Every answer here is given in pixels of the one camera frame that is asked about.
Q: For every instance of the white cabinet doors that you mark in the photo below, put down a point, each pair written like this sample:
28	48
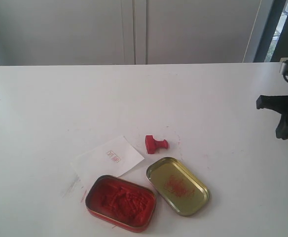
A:
109	32

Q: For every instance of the dark window frame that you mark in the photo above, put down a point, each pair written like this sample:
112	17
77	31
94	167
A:
273	44

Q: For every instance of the gold metal tin lid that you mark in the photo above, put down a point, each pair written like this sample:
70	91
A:
179	187

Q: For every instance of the red plastic stamp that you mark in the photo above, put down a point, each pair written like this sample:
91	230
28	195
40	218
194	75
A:
152	145

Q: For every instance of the white paper sheet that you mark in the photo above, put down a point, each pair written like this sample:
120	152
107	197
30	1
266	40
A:
114	158

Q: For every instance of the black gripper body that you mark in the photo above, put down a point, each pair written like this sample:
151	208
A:
275	103

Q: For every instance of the red ink pad tin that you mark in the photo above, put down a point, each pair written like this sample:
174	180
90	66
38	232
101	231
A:
122	203

